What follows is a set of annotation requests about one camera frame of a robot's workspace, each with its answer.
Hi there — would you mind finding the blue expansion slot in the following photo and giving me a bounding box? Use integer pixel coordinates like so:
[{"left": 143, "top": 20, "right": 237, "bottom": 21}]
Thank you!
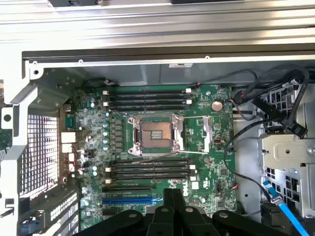
[{"left": 102, "top": 196, "right": 164, "bottom": 205}]

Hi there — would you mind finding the long black expansion slot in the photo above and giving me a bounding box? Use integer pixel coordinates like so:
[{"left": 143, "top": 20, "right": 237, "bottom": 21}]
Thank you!
[{"left": 102, "top": 186, "right": 155, "bottom": 194}]

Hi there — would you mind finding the green motherboard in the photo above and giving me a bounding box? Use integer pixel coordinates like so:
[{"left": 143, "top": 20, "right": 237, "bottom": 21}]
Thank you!
[{"left": 59, "top": 83, "right": 238, "bottom": 231}]

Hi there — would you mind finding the short black expansion slot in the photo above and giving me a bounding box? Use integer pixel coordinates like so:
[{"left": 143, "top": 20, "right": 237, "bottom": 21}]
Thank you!
[{"left": 102, "top": 208, "right": 119, "bottom": 217}]

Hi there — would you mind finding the CPU socket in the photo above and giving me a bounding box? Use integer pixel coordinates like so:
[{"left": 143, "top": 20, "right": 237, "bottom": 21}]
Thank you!
[{"left": 127, "top": 114, "right": 185, "bottom": 157}]

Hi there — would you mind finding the metal socket cover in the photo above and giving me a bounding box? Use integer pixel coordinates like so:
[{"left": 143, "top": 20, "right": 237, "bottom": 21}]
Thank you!
[{"left": 183, "top": 114, "right": 214, "bottom": 155}]

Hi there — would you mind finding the black ribbed plastic block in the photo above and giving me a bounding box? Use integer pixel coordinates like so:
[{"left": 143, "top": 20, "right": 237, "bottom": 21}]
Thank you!
[{"left": 260, "top": 203, "right": 289, "bottom": 229}]

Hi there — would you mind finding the round coin battery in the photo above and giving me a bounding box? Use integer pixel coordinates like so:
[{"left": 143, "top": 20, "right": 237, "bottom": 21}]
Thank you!
[{"left": 211, "top": 99, "right": 224, "bottom": 113}]

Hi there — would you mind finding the silver metal disk bay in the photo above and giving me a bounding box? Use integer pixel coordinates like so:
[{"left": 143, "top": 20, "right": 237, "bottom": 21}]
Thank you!
[{"left": 259, "top": 132, "right": 315, "bottom": 217}]

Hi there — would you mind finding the metal network port block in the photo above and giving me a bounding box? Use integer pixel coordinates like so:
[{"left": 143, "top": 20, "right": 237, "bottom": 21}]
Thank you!
[{"left": 61, "top": 131, "right": 76, "bottom": 144}]

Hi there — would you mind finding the teal serial port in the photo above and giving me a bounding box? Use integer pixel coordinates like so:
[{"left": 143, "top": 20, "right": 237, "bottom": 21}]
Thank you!
[{"left": 65, "top": 115, "right": 75, "bottom": 131}]

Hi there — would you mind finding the open grey PC case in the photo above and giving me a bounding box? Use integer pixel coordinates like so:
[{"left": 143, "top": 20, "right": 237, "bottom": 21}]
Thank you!
[{"left": 0, "top": 50, "right": 315, "bottom": 236}]

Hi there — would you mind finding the white case label sticker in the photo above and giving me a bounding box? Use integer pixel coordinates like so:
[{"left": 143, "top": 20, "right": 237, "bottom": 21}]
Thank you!
[{"left": 168, "top": 63, "right": 194, "bottom": 69}]

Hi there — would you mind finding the blue card retention clip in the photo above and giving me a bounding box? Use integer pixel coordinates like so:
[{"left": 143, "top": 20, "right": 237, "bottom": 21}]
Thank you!
[{"left": 20, "top": 219, "right": 41, "bottom": 235}]

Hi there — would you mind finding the green graphics card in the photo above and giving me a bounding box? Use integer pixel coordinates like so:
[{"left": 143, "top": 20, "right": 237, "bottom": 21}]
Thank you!
[{"left": 0, "top": 127, "right": 13, "bottom": 154}]

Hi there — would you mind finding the long black cable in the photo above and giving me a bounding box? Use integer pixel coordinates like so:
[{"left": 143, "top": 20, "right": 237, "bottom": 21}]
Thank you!
[{"left": 223, "top": 118, "right": 266, "bottom": 197}]

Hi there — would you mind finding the red black twisted wire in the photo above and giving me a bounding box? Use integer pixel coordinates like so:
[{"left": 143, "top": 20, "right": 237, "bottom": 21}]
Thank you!
[{"left": 58, "top": 145, "right": 83, "bottom": 184}]

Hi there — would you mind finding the blue SATA wire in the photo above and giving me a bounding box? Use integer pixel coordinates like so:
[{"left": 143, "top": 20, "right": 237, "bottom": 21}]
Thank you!
[{"left": 262, "top": 180, "right": 311, "bottom": 236}]

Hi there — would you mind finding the thick black power cable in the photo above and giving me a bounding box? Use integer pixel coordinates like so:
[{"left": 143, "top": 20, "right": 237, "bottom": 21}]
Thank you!
[{"left": 242, "top": 66, "right": 310, "bottom": 140}]

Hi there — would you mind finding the black looped cable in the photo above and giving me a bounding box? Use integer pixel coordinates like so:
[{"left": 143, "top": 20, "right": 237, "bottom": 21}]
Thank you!
[{"left": 82, "top": 77, "right": 119, "bottom": 89}]

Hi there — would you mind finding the thin black wire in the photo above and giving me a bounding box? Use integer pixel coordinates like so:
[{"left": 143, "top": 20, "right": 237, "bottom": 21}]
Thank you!
[{"left": 191, "top": 70, "right": 258, "bottom": 87}]

